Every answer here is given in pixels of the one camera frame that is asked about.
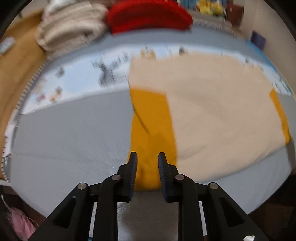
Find beige and mustard jacket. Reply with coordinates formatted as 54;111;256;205
128;54;290;191

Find grey deer print bedsheet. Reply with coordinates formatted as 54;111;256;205
1;24;295;218

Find pink cloth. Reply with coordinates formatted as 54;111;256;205
1;194;36;240

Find red knitted blanket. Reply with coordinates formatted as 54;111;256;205
106;1;193;34

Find purple box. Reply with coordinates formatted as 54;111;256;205
250;31;266;51

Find folded beige blanket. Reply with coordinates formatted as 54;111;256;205
36;1;108;57

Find yellow plush toys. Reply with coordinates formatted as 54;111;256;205
196;0;224;16

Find dark red bag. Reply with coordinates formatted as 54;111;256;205
226;3;244;27

